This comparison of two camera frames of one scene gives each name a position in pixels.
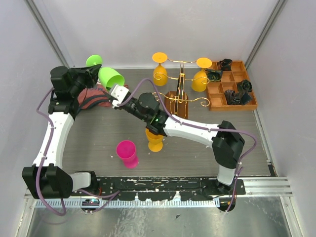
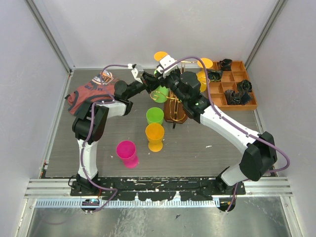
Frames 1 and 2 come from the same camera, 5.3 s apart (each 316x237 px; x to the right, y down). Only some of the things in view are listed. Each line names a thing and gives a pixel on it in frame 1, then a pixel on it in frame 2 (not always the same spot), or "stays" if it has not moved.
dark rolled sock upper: [225, 64] stays
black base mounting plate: [164, 188] stays
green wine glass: [108, 77] → [160, 94]
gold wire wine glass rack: [176, 103] stays
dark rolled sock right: [245, 86] stays
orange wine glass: [200, 79] stays
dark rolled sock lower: [237, 98] stays
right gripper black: [110, 98] → [163, 81]
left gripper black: [90, 73] → [150, 81]
